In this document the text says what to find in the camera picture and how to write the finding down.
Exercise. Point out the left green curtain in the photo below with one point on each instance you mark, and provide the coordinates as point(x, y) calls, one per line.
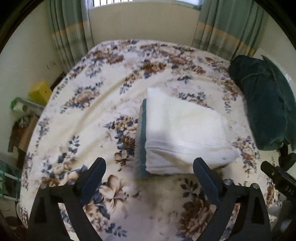
point(70, 30)

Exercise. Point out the right green curtain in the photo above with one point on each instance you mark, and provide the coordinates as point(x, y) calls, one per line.
point(230, 28)

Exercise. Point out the yellow box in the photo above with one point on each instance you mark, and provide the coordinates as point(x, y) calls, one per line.
point(40, 93)

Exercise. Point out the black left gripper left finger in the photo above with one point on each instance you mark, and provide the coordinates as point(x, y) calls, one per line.
point(46, 223)

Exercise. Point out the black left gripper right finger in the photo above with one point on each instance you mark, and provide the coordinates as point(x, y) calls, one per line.
point(252, 222)

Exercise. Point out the cluttered wooden side table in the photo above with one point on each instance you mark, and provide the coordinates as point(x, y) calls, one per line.
point(27, 114)

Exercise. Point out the dark green pillow blanket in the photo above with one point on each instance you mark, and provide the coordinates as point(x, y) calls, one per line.
point(269, 100)

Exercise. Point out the green curtain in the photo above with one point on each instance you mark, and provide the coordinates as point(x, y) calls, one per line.
point(70, 30)
point(230, 28)

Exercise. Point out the teal white storage rack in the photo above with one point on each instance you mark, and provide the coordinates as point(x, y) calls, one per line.
point(10, 182)

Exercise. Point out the white pants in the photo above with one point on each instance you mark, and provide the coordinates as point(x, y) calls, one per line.
point(177, 132)

